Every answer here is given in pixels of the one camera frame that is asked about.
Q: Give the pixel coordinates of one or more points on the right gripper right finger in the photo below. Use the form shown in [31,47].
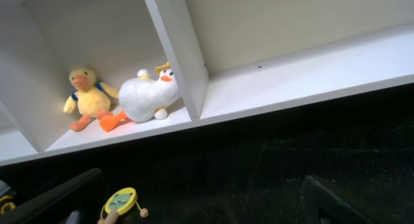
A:
[326,201]

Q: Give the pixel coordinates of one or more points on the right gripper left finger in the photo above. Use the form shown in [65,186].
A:
[48,204]

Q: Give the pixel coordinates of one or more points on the grey and yellow toy truck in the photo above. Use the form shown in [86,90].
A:
[4,201]

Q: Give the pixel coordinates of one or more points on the yellow rattle drum toy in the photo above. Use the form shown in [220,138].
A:
[121,200]

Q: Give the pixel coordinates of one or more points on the yellow plush duck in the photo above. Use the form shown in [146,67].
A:
[92,101]

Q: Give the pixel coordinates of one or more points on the white shelf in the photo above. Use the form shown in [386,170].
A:
[291,88]

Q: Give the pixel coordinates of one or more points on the white plush goose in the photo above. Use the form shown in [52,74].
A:
[145,97]

